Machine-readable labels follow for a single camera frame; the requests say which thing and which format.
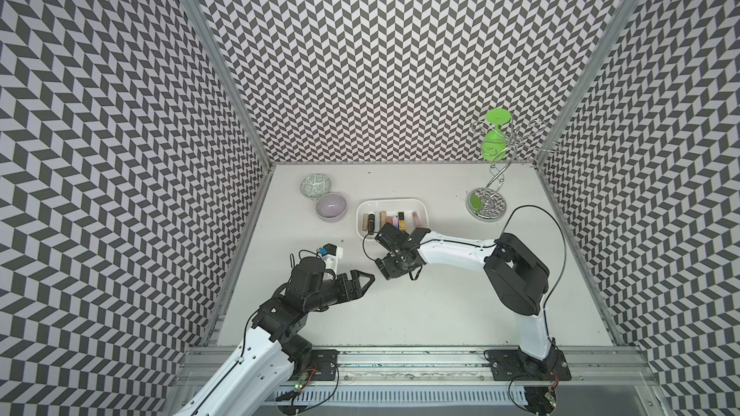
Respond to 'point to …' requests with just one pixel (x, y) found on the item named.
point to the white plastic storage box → (392, 207)
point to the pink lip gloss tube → (416, 218)
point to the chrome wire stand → (524, 142)
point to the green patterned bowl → (312, 186)
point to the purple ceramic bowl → (331, 207)
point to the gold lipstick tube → (365, 221)
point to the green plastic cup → (494, 142)
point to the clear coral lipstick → (388, 219)
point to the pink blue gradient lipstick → (395, 221)
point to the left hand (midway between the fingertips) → (364, 285)
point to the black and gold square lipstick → (401, 221)
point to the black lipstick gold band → (371, 223)
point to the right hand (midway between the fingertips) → (398, 270)
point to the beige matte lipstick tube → (383, 220)
